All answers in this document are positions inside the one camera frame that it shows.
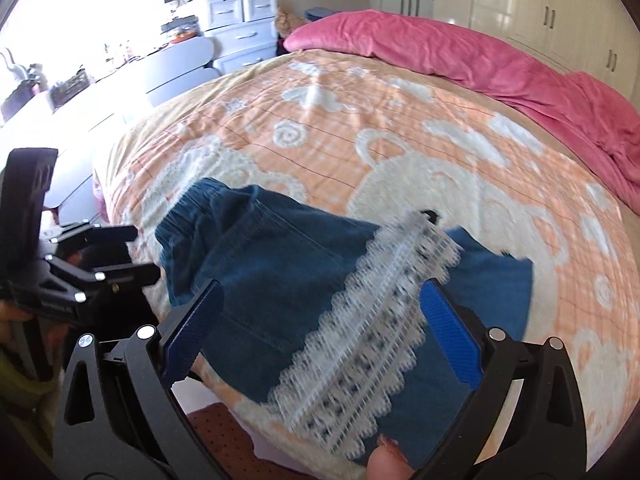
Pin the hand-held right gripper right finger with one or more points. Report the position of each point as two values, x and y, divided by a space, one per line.
450 335

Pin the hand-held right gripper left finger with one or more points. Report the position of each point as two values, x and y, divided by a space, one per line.
192 325

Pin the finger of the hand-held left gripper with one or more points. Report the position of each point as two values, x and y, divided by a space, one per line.
125 274
100 235

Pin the blue denim skirt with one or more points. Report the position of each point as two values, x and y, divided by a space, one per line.
260 280

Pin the person's left hand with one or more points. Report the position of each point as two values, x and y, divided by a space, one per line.
12 316

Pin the person's right hand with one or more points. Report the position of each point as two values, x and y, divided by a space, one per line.
390 460

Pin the brown dotted mat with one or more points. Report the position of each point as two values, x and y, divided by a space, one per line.
220 440

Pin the black box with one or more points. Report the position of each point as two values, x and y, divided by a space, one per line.
70 87

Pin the bed with peach lace cover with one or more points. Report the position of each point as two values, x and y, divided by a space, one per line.
400 135

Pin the white drawer chest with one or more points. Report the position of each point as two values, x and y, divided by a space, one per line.
240 25

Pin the pink duvet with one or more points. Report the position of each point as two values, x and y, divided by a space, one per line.
450 55

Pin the tan plush toy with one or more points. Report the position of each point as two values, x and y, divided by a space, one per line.
290 27

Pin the blue plastic bin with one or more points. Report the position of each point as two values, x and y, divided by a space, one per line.
321 14

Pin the white wardrobe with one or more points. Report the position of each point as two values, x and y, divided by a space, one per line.
550 10

